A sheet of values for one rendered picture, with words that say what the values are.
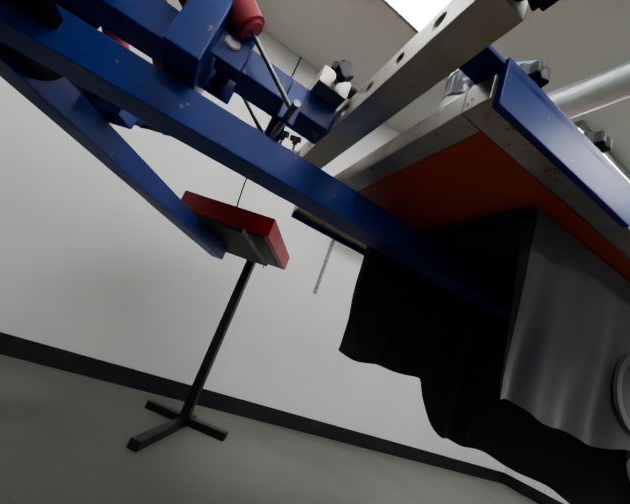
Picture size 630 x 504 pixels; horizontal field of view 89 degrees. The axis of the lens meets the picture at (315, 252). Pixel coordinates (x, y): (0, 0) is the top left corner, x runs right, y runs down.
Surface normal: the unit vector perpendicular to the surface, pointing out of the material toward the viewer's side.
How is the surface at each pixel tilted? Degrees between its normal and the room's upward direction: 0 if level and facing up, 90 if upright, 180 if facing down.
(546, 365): 95
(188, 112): 90
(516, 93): 90
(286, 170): 90
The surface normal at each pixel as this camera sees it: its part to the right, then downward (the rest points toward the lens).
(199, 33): 0.44, -0.11
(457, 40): -0.34, 0.90
